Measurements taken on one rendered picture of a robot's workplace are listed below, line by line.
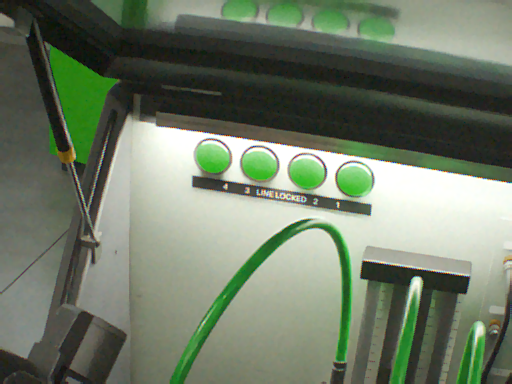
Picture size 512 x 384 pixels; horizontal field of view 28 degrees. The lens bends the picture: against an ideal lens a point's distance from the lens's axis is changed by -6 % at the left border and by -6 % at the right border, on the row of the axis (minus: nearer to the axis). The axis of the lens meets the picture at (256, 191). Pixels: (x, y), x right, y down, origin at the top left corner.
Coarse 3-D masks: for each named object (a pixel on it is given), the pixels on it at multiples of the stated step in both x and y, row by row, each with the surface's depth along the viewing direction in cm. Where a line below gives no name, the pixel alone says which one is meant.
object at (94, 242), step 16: (32, 32) 100; (32, 48) 102; (48, 64) 104; (48, 80) 106; (48, 96) 107; (48, 112) 109; (64, 128) 112; (64, 144) 113; (64, 160) 115; (80, 192) 120; (80, 208) 123; (96, 240) 128; (96, 256) 129
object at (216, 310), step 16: (288, 224) 112; (304, 224) 113; (320, 224) 116; (272, 240) 109; (288, 240) 111; (336, 240) 122; (256, 256) 108; (240, 272) 106; (352, 272) 128; (224, 288) 105; (224, 304) 104; (208, 320) 104; (192, 336) 103; (192, 352) 103; (336, 352) 135; (176, 368) 102
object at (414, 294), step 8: (416, 280) 113; (416, 288) 111; (408, 296) 110; (416, 296) 109; (408, 304) 109; (416, 304) 108; (408, 312) 107; (416, 312) 108; (408, 320) 107; (408, 328) 106; (400, 336) 106; (408, 336) 105; (400, 344) 105; (408, 344) 105; (400, 352) 104; (408, 352) 104; (400, 360) 104; (408, 360) 104; (400, 368) 103; (392, 376) 103; (400, 376) 103
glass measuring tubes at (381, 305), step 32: (384, 256) 134; (416, 256) 135; (384, 288) 138; (448, 288) 132; (384, 320) 140; (416, 320) 136; (448, 320) 135; (352, 352) 143; (384, 352) 140; (416, 352) 139; (448, 352) 140
